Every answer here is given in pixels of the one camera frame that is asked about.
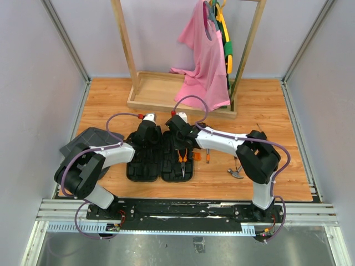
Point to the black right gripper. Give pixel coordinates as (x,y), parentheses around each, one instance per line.
(177,147)

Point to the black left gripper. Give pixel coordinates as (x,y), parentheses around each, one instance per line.
(160,138)

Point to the orange black pliers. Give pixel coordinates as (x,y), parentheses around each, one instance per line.
(182,159)

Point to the black plastic tool case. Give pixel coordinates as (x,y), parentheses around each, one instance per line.
(162,161)

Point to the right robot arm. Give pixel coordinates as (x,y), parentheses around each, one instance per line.
(258,159)

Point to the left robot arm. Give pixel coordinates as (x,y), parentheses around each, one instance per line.
(79,172)

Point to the silver orange utility knife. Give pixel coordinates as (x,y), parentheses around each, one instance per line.
(207,156)

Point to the wooden clothes rack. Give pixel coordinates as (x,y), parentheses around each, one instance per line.
(156,91)

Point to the dark grey folded cloth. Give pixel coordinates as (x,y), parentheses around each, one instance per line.
(92,136)

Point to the pink t-shirt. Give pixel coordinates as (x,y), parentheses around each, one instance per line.
(209,78)

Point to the claw hammer black grip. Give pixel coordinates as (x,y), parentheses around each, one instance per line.
(236,173)

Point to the green yellow hangers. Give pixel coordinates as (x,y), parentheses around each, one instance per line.
(217,10)

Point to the grey cable duct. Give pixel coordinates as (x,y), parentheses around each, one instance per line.
(112,228)

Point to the right aluminium frame post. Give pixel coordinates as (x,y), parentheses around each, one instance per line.
(326,8)

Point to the aluminium frame post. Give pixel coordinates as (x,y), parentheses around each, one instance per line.
(326,8)
(60,28)

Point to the left aluminium frame post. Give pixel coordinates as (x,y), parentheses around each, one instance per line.
(60,28)

